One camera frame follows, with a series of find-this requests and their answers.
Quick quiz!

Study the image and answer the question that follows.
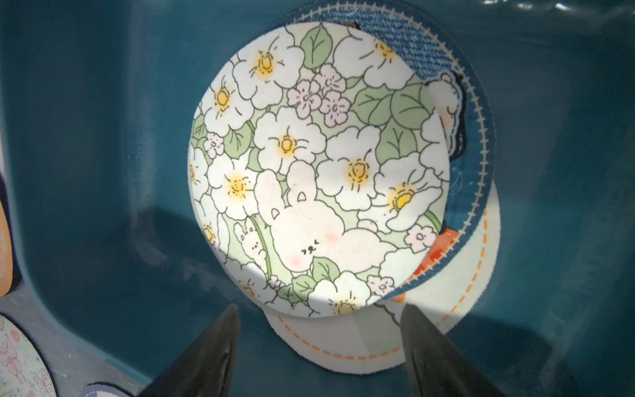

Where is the white flowers bunny coaster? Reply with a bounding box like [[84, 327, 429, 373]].
[[188, 22, 462, 318]]

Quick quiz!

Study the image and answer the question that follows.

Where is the blue bears coaster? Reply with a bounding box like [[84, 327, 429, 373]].
[[275, 1, 496, 294]]

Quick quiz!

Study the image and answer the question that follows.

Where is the orange coaster left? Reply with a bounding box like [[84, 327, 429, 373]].
[[0, 204, 21, 296]]

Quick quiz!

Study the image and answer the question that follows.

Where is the white sheep coaster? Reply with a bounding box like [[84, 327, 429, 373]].
[[265, 187, 501, 375]]

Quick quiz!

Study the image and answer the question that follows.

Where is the white pink floral coaster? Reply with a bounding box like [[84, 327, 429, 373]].
[[0, 315, 57, 397]]

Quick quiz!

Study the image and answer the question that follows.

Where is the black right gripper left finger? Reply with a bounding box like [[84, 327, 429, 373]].
[[140, 304, 241, 397]]

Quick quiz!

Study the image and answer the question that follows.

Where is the teal plastic storage box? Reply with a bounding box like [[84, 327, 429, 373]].
[[1, 1, 634, 396]]

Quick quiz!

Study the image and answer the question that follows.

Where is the purple pink bunny coaster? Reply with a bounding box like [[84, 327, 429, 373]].
[[79, 383, 132, 397]]

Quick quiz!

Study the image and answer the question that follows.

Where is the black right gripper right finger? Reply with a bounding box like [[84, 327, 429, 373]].
[[400, 304, 503, 396]]

